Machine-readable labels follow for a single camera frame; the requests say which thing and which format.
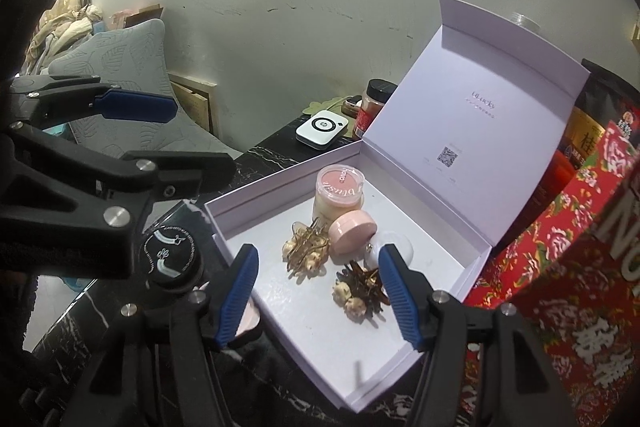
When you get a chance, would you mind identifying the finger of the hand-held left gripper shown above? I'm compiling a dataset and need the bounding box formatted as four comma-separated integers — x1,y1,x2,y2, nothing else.
0,122,237,281
10,76,179,124

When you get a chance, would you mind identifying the blue basin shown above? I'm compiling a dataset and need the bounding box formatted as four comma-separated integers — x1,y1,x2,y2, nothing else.
60,278,97,294

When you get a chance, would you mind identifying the grey leaf-pattern chair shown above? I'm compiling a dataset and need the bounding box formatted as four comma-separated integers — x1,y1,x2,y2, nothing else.
47,18,243,162

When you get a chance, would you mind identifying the pile of clothes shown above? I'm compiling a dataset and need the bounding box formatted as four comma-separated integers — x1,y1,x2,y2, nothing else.
22,0,106,75

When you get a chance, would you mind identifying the small brown object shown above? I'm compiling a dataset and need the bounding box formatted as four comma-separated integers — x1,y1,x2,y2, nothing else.
342,94,365,118

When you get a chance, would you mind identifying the red jar black lid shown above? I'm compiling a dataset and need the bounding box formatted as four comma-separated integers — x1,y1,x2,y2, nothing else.
352,79,398,142

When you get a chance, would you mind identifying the cardboard box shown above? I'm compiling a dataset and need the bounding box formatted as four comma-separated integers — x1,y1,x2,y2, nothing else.
107,3,165,30

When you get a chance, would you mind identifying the green leaf-shaped coaster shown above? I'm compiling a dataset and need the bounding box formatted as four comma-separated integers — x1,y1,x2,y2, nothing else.
302,96,351,115

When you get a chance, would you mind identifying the lavender gift box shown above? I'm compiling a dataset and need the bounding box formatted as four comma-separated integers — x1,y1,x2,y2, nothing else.
204,0,590,410

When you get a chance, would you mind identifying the black cushion compact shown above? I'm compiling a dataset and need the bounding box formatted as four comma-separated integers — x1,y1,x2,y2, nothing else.
139,223,203,293

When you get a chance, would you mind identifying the white square device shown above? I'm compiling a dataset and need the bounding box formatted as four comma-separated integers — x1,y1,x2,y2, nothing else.
295,109,351,150

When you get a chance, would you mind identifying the red floral bag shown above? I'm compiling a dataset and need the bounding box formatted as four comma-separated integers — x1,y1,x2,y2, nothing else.
462,107,640,427

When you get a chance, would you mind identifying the gold flower hair clip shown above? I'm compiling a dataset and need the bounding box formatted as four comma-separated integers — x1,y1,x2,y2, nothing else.
332,259,393,323
281,219,331,278

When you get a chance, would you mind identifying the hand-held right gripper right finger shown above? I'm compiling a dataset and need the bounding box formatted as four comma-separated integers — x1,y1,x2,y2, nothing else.
378,244,576,427

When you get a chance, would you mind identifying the cream round jar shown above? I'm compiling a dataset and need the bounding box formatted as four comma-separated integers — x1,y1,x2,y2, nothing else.
312,179,365,230

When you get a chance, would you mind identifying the pink round compact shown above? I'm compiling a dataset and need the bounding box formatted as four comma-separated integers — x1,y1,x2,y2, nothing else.
328,210,377,255

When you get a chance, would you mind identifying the wooden board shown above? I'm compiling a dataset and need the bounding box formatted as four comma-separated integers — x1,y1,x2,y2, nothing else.
167,72,219,138

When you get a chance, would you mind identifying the white round jar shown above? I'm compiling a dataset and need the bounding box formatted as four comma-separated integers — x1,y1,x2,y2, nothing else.
364,231,415,269

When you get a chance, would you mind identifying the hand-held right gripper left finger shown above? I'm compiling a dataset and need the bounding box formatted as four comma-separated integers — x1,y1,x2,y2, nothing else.
75,243,261,427

